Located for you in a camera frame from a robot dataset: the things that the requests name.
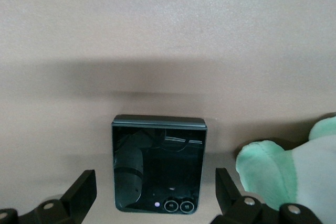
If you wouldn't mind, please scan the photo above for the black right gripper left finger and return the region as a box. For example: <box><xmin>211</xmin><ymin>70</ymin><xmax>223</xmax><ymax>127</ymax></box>
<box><xmin>0</xmin><ymin>170</ymin><xmax>97</xmax><ymax>224</ymax></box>

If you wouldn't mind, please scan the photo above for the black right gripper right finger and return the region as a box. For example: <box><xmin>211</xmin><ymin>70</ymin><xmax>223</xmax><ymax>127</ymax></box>
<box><xmin>214</xmin><ymin>168</ymin><xmax>320</xmax><ymax>224</ymax></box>

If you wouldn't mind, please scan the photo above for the black flip phone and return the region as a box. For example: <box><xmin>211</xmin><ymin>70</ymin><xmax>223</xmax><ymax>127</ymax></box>
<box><xmin>111</xmin><ymin>114</ymin><xmax>208</xmax><ymax>215</ymax></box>

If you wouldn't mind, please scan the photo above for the green plush dinosaur toy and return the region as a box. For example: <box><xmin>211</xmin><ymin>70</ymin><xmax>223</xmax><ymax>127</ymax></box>
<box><xmin>235</xmin><ymin>112</ymin><xmax>336</xmax><ymax>224</ymax></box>

